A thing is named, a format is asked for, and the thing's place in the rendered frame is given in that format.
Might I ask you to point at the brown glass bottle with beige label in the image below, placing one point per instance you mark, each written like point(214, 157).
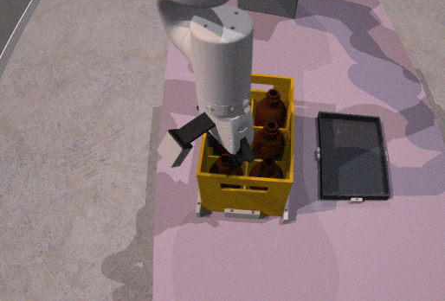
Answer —
point(266, 168)

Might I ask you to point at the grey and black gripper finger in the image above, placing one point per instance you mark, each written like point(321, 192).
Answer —
point(244, 154)
point(211, 141)

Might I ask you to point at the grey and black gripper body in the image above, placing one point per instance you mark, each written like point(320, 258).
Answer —
point(230, 130)

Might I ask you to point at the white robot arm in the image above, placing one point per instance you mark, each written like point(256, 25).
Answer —
point(220, 54)

